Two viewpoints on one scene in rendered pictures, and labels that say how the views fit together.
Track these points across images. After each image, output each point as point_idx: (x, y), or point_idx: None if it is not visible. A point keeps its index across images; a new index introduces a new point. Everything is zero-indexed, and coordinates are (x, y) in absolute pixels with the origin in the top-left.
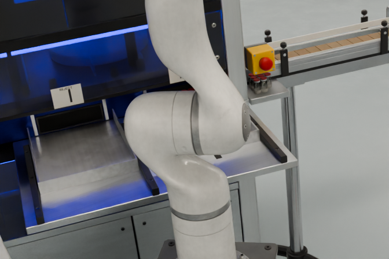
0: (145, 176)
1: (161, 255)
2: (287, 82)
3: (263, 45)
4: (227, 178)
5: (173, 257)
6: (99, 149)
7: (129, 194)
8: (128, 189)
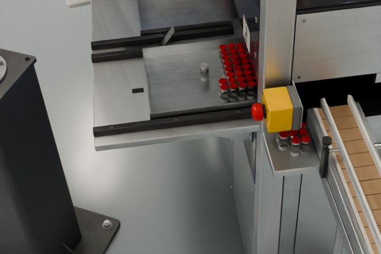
0: (116, 38)
1: (17, 53)
2: (324, 185)
3: (285, 101)
4: (93, 93)
5: (10, 59)
6: (195, 17)
7: (103, 34)
8: (111, 34)
